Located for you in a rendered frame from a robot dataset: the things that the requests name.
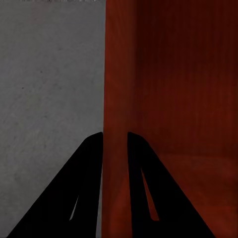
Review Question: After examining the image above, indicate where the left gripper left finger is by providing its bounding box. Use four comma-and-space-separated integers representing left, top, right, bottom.
7, 132, 103, 238

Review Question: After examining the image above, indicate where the storage box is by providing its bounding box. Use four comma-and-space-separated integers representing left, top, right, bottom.
101, 0, 238, 238

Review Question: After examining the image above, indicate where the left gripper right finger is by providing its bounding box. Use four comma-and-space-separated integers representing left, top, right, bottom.
127, 132, 216, 238

